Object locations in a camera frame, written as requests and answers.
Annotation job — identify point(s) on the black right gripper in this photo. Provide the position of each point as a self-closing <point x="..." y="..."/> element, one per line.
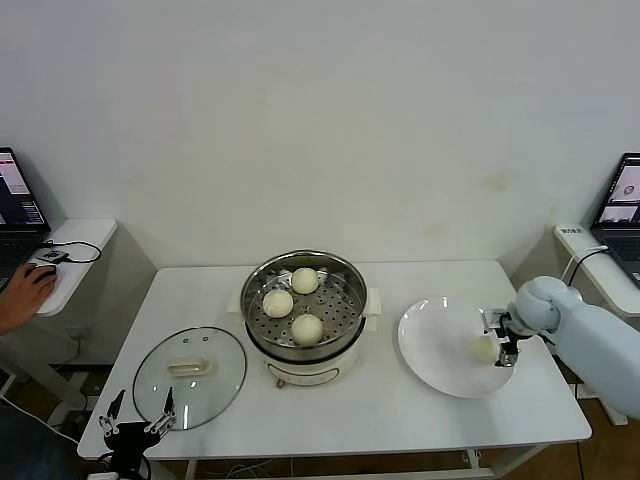
<point x="510" y="332"/>

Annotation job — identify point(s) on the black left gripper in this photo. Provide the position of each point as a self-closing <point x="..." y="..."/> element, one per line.
<point x="130" y="440"/>

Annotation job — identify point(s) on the white steamed baozi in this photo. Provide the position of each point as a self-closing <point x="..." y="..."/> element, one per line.
<point x="306" y="329"/>
<point x="484" y="350"/>
<point x="305" y="280"/>
<point x="277" y="303"/>

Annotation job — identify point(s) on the round glass pot lid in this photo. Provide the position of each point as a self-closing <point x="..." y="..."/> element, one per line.
<point x="190" y="367"/>

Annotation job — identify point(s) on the black computer mouse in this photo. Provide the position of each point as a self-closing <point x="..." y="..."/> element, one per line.
<point x="47" y="270"/>

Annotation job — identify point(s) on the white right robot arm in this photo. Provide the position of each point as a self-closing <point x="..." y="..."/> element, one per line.
<point x="590" y="345"/>

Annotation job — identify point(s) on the perforated steel steamer basket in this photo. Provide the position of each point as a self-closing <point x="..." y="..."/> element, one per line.
<point x="340" y="320"/>

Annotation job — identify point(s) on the person's bare hand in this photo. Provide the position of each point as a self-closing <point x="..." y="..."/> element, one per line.
<point x="24" y="295"/>

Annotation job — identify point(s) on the round white plate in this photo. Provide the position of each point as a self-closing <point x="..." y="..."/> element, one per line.
<point x="435" y="345"/>

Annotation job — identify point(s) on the white side desk with strip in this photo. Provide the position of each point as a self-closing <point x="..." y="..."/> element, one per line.
<point x="600" y="290"/>

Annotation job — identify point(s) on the person's dark clothed leg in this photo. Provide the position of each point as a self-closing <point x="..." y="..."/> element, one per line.
<point x="30" y="450"/>

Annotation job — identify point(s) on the white electric cooker base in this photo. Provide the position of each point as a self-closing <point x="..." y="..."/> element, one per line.
<point x="310" y="370"/>

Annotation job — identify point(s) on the small black usb hub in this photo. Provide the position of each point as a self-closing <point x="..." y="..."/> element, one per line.
<point x="52" y="255"/>

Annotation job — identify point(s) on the white side desk with mouse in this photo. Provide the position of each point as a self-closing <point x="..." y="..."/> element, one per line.
<point x="85" y="235"/>

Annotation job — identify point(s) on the black laptop with dark screen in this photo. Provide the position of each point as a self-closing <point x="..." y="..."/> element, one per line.
<point x="20" y="210"/>

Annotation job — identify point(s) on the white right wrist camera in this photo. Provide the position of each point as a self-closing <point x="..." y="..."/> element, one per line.
<point x="494" y="320"/>

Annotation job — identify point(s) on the white wall socket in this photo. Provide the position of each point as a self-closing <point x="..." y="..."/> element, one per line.
<point x="76" y="334"/>

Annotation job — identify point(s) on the grey laptop with camera views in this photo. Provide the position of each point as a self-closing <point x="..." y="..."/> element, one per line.
<point x="620" y="240"/>

